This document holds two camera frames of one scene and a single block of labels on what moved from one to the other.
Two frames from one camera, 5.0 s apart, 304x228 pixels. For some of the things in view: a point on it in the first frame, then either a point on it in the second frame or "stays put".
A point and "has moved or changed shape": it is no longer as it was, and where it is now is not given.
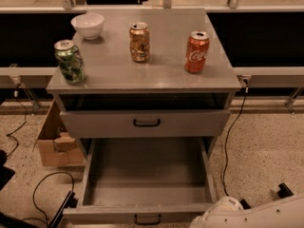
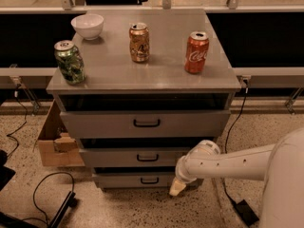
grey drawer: (144, 181) has moved or changed shape
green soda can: (69, 61) stays put
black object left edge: (6, 173) stays put
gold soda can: (140, 42) stays put
